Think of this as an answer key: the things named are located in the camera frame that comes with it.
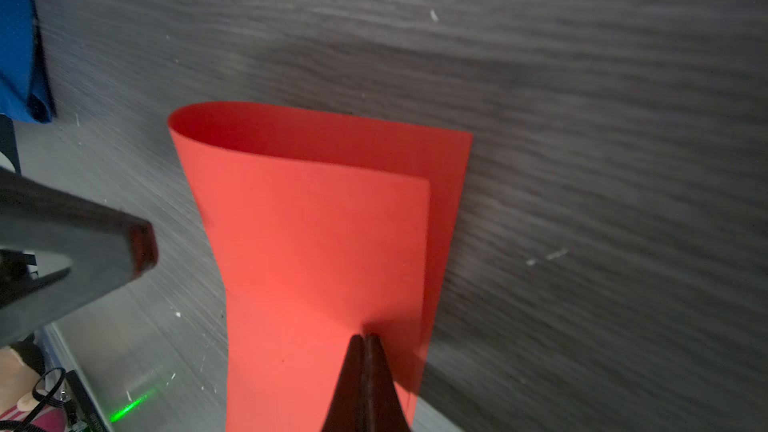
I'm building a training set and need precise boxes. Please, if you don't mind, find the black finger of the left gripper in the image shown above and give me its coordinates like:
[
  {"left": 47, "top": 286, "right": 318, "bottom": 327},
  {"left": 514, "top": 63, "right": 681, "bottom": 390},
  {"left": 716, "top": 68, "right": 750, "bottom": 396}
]
[{"left": 1, "top": 170, "right": 159, "bottom": 345}]

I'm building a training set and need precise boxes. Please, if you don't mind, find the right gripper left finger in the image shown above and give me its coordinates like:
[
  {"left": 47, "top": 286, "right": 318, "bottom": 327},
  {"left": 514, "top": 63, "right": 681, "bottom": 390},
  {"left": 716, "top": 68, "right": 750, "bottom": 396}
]
[{"left": 322, "top": 335, "right": 365, "bottom": 432}]

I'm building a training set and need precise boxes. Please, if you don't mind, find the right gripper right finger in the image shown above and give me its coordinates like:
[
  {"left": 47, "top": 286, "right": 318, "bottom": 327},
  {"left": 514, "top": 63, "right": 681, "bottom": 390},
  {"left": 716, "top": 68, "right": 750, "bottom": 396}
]
[{"left": 364, "top": 335, "right": 410, "bottom": 432}]

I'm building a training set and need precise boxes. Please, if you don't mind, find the red square paper sheet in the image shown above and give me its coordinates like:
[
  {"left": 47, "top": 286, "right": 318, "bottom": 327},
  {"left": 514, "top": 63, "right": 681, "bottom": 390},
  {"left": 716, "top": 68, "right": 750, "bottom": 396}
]
[{"left": 168, "top": 102, "right": 472, "bottom": 431}]

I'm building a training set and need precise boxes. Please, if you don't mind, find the blue cloth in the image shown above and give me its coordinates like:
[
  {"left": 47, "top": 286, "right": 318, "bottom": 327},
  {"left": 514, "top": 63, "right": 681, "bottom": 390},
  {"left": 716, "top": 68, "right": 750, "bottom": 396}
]
[{"left": 1, "top": 0, "right": 55, "bottom": 124}]

